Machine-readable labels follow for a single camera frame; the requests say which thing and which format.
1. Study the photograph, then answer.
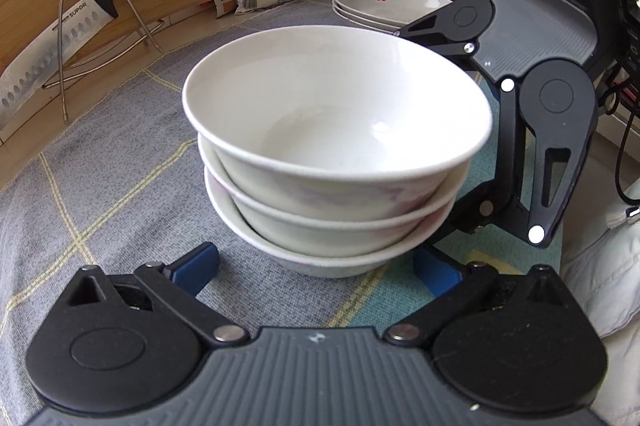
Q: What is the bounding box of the black cable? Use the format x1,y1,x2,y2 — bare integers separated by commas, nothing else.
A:
595,51,640,207

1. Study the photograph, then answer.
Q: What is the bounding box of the grey and teal checked cloth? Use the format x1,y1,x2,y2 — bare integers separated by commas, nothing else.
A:
0,0,563,407

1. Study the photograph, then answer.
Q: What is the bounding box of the metal wire rack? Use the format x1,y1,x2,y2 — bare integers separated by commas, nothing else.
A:
42,0,166,124

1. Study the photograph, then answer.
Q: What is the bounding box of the white plate with fruit print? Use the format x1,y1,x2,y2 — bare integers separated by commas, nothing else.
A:
344,17,407,33
334,5,403,28
332,0,453,21

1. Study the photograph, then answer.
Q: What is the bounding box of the black-handled kitchen knife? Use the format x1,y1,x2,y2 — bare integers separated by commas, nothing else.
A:
0,0,188,132

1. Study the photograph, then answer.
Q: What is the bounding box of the white bowl with pink flowers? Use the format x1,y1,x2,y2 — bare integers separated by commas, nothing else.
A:
197,133,473,259
181,25,494,222
204,166,458,279

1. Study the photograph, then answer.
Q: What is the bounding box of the person's white jacket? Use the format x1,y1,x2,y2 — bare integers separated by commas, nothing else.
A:
560,176,640,426

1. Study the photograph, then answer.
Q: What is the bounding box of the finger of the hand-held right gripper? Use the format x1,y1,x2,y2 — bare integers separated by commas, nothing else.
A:
430,78,594,251
393,4,477,70

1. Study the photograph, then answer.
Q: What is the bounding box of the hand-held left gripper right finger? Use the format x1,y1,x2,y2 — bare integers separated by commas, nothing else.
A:
385,247,571,349

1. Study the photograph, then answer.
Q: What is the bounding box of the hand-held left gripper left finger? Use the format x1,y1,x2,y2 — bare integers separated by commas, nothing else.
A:
66,242,251,350

